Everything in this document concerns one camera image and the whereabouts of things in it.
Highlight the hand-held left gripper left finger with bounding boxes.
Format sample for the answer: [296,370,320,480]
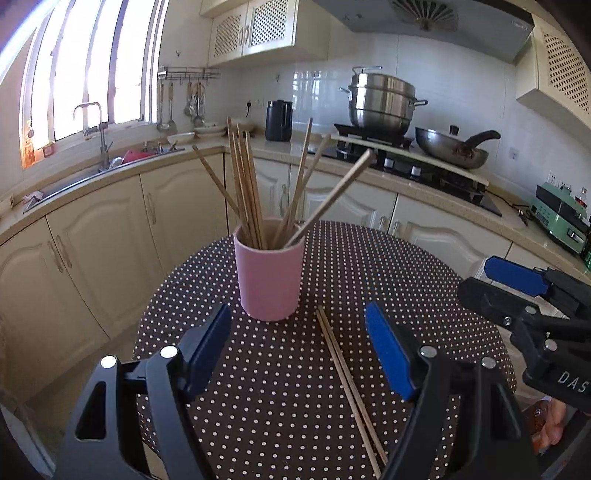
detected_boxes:
[54,302,232,480]

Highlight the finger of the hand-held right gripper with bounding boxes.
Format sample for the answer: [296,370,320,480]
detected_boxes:
[484,256,591,318]
[457,276,570,334]

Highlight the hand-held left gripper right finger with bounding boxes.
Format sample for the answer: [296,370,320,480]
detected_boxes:
[365,302,543,480]

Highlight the pink cup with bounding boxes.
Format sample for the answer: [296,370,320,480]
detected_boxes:
[233,220,305,321]

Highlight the bunch of wooden chopsticks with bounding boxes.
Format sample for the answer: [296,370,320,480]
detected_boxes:
[191,116,377,250]

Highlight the person's right hand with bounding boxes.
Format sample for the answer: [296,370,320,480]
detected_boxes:
[530,398,568,455]

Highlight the brown polka dot tablecloth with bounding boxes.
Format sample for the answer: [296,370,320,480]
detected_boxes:
[133,220,518,480]

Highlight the green electric grill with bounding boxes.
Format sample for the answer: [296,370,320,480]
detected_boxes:
[529,181,591,254]

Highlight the row of condiment bottles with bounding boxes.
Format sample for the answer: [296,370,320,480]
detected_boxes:
[575,182,591,271]

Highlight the black glass gas cooktop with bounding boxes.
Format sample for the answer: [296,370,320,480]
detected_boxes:
[321,148,503,217]

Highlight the stainless steel sink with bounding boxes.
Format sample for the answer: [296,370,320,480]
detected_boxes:
[23,145,185,213]

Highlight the black portable gas stove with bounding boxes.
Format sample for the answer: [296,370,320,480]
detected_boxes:
[333,121,415,149]

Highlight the stainless steel steamer pot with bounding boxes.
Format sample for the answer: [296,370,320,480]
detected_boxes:
[340,66,428,127]

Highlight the hanging metal ladle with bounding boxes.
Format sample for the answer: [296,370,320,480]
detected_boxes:
[156,83,168,132]

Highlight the hanging metal spoon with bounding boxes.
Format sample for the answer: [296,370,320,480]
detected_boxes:
[191,83,206,127]

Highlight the steel sink faucet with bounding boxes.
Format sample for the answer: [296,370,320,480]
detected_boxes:
[72,102,114,169]

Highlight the black kettle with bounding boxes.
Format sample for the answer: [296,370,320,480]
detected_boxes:
[265,100,294,142]

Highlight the grey range hood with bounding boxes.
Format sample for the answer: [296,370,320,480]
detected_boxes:
[314,0,536,64]

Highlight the orange bottle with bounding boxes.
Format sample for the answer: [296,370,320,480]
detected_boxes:
[23,121,38,166]

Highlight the barred kitchen window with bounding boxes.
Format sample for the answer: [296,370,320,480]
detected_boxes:
[21,0,169,169]

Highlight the wide cream lattice door cabinet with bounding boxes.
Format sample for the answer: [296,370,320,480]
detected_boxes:
[208,0,296,69]

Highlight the black power cable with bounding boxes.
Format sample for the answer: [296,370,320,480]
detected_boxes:
[501,196,532,227]

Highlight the steel wok with black handle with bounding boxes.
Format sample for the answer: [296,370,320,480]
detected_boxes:
[414,124,502,170]

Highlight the metal utensil rail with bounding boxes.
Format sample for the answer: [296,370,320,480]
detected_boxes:
[158,66,221,84]

